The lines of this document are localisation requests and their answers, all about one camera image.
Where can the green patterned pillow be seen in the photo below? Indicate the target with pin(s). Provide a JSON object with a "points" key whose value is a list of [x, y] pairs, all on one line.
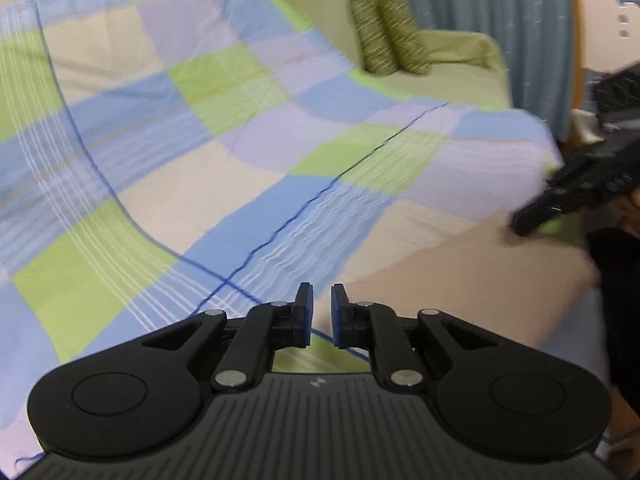
{"points": [[407, 30], [372, 30]]}

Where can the green covered sofa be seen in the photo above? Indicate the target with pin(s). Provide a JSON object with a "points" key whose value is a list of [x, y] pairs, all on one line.
{"points": [[450, 65]]}

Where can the plaid blue green sheet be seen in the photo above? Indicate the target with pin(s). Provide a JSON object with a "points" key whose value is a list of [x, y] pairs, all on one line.
{"points": [[200, 125]]}

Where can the beige cloth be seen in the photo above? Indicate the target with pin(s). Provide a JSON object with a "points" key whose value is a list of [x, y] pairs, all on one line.
{"points": [[465, 280]]}

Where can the white wooden chair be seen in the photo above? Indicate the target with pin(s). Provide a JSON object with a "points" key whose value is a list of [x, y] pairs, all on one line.
{"points": [[610, 15]]}

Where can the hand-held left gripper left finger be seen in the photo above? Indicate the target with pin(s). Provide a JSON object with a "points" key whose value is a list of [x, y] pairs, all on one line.
{"points": [[304, 315]]}

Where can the person's dark clothing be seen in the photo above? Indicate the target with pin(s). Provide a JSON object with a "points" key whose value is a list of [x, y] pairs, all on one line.
{"points": [[620, 310]]}

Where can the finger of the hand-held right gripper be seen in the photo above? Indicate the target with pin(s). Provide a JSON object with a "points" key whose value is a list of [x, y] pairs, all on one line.
{"points": [[547, 200]]}

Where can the blue grey curtain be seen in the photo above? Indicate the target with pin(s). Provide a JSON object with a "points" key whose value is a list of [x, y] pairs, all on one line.
{"points": [[475, 0]]}

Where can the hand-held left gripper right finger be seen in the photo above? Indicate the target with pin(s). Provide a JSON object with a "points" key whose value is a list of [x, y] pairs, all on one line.
{"points": [[340, 316]]}

